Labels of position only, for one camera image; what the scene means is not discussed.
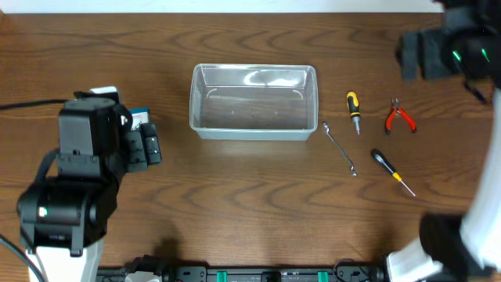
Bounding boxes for yellow black stubby screwdriver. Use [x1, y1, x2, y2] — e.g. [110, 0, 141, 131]
[346, 91, 361, 135]

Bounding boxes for clear plastic container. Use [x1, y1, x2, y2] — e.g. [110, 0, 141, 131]
[189, 63, 319, 141]

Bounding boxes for silver wrench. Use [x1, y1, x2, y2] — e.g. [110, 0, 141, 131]
[323, 121, 358, 176]

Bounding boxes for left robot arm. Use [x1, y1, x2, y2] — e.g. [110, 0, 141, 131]
[17, 86, 162, 281]

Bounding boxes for blue white screwdriver box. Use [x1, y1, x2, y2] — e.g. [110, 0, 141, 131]
[129, 107, 150, 130]

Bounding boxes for black yellow precision screwdriver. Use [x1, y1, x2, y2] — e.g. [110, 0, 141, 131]
[371, 149, 416, 197]

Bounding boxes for red handled pliers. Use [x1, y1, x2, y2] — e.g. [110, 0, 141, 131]
[384, 97, 418, 136]

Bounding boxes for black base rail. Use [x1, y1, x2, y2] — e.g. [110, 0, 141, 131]
[96, 255, 388, 282]

